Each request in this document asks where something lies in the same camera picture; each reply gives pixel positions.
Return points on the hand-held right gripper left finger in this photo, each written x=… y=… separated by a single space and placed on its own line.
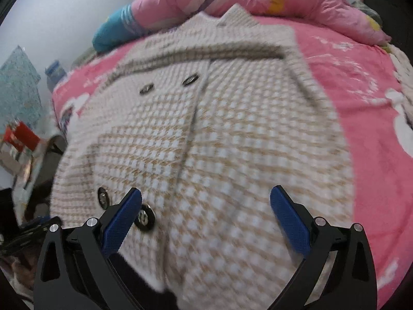
x=122 y=227

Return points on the grey-green cloth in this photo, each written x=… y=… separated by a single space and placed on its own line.
x=82 y=58

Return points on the teal patterned cloth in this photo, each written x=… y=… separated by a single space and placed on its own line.
x=17 y=87

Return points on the beige houndstooth knit cardigan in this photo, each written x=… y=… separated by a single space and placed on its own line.
x=226 y=135

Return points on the checked cloth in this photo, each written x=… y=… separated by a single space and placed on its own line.
x=366 y=11

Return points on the pink floral fleece blanket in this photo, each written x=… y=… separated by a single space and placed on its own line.
x=371 y=129

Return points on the red box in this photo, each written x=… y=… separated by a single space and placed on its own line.
x=22 y=135

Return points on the black glossy furniture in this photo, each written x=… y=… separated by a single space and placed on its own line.
x=142 y=287

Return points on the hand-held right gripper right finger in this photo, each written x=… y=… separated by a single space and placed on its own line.
x=290 y=224

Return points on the cream knitted throw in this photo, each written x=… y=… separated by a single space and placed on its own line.
x=403 y=71

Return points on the black headboard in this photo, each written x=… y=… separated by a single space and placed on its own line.
x=382 y=9

